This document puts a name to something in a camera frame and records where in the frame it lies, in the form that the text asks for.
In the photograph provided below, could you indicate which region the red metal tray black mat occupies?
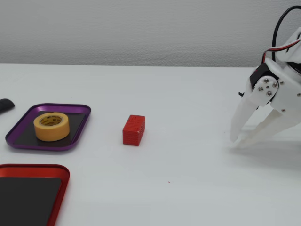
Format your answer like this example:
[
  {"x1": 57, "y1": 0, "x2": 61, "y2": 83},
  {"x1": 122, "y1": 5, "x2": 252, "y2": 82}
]
[{"x1": 0, "y1": 163, "x2": 71, "y2": 226}]

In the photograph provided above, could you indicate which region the black rounded object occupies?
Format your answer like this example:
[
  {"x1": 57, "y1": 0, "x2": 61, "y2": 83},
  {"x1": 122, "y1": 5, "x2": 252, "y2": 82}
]
[{"x1": 0, "y1": 98, "x2": 16, "y2": 115}]

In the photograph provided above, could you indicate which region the red perforated rectangular block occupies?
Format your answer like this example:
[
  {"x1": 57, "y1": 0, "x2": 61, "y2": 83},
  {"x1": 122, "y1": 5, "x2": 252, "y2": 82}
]
[{"x1": 122, "y1": 114, "x2": 146, "y2": 147}]

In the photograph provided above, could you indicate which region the yellow masking tape roll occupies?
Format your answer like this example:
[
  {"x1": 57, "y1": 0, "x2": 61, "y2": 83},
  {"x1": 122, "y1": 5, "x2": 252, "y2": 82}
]
[{"x1": 33, "y1": 112, "x2": 71, "y2": 142}]

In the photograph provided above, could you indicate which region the red white black servo wire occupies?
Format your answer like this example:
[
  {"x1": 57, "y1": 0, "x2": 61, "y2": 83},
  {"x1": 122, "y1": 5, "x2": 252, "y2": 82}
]
[{"x1": 262, "y1": 39, "x2": 301, "y2": 64}]

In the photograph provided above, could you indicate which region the purple metal tray black mat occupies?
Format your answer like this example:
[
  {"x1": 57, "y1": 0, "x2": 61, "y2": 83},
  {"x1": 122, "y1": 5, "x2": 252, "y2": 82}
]
[{"x1": 4, "y1": 103, "x2": 92, "y2": 152}]

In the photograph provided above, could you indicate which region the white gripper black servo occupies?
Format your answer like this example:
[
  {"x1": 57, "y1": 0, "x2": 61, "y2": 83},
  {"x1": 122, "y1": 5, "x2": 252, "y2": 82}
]
[{"x1": 229, "y1": 57, "x2": 301, "y2": 149}]

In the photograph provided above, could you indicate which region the thick black cable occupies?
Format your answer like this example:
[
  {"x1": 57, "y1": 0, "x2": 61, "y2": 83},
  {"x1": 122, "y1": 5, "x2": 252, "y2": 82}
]
[{"x1": 272, "y1": 6, "x2": 301, "y2": 63}]

